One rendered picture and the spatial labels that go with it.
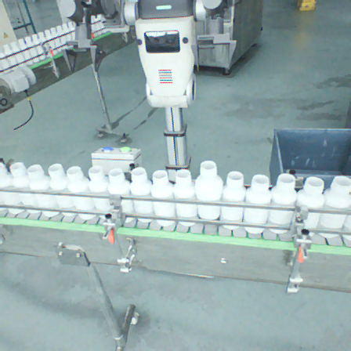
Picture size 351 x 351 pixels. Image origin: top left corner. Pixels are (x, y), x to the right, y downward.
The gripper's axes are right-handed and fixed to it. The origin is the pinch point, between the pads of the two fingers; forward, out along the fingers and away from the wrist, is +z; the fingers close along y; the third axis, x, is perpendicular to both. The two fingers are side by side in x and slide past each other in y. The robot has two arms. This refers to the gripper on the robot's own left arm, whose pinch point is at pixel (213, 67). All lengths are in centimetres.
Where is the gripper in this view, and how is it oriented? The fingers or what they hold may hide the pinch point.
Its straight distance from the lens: 103.0
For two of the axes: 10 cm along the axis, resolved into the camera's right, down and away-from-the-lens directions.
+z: 0.0, 9.9, 1.6
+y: 9.8, 0.3, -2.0
